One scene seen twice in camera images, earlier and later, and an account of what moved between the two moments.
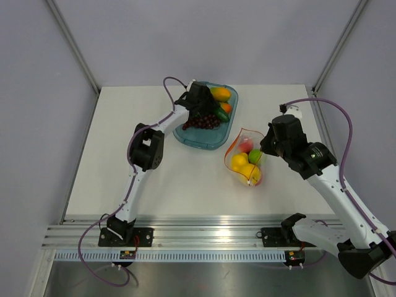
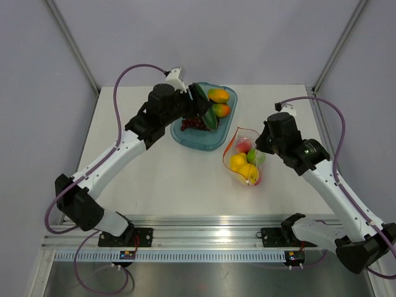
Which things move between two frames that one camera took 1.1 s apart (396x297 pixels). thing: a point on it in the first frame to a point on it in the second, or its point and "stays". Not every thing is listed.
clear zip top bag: (244, 158) stays
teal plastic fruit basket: (214, 138) stays
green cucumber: (222, 114) to (208, 116)
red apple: (259, 182) stays
